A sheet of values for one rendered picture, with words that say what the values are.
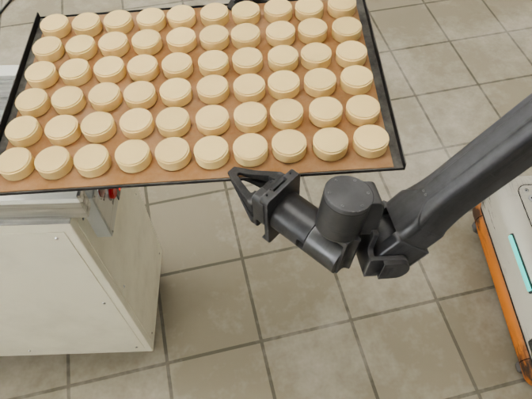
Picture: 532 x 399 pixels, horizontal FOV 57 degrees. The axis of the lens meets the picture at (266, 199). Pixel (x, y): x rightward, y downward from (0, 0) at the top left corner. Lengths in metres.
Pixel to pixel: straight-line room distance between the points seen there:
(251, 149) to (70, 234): 0.39
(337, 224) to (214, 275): 1.19
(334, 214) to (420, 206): 0.11
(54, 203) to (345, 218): 0.50
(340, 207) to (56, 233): 0.56
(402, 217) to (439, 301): 1.17
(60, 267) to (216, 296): 0.74
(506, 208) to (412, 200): 1.10
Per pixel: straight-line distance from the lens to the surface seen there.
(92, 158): 0.75
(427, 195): 0.61
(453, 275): 1.84
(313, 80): 0.79
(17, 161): 0.79
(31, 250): 1.02
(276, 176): 0.67
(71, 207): 0.88
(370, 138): 0.72
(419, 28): 2.66
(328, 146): 0.70
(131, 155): 0.73
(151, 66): 0.85
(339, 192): 0.57
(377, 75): 0.84
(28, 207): 0.90
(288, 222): 0.63
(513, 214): 1.70
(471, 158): 0.60
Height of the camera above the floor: 1.57
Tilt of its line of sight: 57 degrees down
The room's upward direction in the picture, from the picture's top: straight up
